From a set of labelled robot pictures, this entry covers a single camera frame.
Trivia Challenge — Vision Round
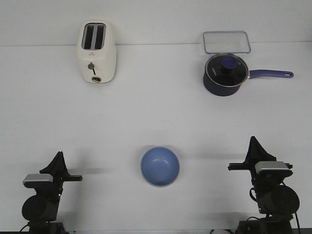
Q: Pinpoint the glass pot lid blue knob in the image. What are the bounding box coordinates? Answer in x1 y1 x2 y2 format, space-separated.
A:
205 53 249 85

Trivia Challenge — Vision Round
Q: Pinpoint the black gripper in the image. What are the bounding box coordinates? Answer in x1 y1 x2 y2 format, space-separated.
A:
228 136 293 190
39 151 83 197

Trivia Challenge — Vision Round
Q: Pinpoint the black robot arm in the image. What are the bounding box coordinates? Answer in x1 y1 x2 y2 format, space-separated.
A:
228 136 300 234
21 151 82 234

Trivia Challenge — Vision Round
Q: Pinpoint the dark blue saucepan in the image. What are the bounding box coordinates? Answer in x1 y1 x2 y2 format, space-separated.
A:
203 70 294 97

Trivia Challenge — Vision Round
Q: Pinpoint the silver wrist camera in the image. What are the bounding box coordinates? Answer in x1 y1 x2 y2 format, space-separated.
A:
255 161 293 177
22 174 53 188

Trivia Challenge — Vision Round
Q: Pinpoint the blue plastic bowl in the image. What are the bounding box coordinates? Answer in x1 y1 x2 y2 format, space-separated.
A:
140 146 180 187

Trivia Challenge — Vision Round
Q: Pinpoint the cream two-slot toaster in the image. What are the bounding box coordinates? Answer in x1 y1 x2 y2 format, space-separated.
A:
77 20 117 83

